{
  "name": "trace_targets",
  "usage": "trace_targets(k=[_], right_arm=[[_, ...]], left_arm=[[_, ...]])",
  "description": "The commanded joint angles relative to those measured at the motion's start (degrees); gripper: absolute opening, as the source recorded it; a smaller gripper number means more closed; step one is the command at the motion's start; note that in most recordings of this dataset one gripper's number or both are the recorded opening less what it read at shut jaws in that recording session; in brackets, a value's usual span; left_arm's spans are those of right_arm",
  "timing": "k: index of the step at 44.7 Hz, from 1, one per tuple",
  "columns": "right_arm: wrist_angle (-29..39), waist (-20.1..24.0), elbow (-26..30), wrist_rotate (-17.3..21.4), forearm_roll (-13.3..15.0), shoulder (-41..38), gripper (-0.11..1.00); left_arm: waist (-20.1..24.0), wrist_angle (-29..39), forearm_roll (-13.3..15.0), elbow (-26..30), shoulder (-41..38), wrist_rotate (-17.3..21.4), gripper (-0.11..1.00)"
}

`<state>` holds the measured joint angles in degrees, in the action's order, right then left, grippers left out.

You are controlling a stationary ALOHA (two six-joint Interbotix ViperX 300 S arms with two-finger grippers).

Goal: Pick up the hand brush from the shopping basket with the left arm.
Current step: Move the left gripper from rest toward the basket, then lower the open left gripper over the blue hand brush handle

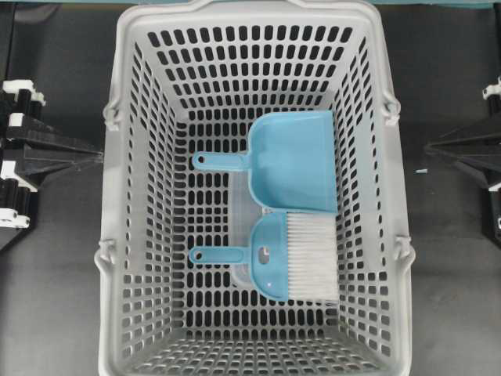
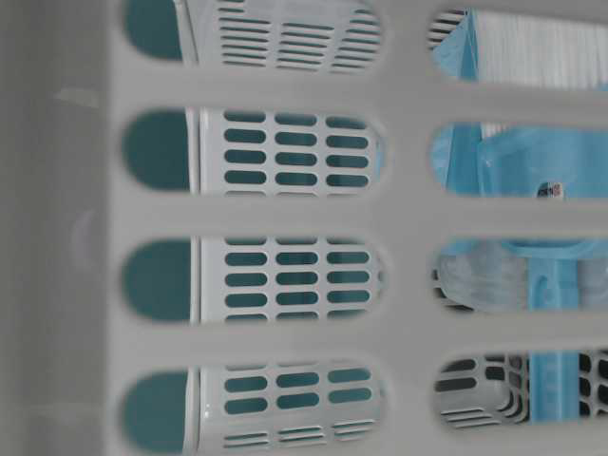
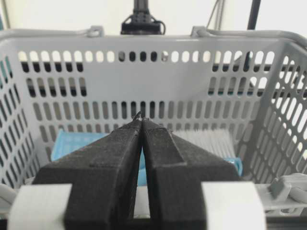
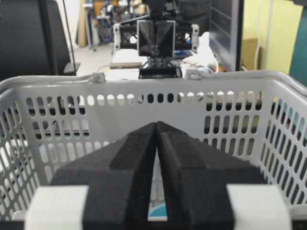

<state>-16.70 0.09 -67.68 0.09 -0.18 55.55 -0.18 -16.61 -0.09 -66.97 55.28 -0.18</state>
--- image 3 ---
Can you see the grey plastic shopping basket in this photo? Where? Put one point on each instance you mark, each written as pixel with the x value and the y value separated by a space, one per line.
pixel 82 84

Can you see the grey basket handle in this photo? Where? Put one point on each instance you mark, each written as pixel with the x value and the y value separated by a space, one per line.
pixel 284 193
pixel 200 31

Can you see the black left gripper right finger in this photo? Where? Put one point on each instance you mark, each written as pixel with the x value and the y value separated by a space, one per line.
pixel 190 188

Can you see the black vertical pole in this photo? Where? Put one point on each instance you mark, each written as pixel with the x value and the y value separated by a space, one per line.
pixel 253 16

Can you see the grey near basket handle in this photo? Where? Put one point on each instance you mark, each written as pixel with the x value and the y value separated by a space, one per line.
pixel 284 193

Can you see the grey far basket handle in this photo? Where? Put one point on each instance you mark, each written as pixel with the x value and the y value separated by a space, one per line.
pixel 200 31

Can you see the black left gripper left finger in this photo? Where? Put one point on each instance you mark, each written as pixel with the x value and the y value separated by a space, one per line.
pixel 92 188

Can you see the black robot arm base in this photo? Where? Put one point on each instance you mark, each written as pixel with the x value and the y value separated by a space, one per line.
pixel 141 22

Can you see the blue hand brush white bristles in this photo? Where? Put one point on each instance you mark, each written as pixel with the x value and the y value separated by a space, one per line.
pixel 218 142

